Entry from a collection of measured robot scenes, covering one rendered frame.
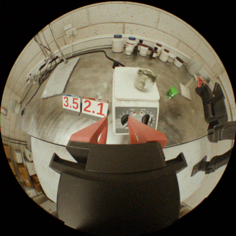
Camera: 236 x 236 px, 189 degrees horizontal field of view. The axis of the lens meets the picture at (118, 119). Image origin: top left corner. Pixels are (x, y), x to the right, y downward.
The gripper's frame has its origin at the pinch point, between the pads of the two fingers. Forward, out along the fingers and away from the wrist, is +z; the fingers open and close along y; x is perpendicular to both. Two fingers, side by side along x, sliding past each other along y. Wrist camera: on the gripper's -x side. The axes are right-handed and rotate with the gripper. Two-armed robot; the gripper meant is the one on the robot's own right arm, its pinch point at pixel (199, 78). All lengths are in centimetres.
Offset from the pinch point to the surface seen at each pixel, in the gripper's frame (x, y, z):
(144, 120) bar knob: 9.0, 24.0, -24.1
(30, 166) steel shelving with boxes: 68, 195, -169
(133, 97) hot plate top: 5.4, 28.4, -20.4
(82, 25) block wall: -9, 70, 26
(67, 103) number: 13, 51, -24
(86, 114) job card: 14, 42, -26
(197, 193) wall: 37, -148, -118
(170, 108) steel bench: 14.0, 12.0, -14.8
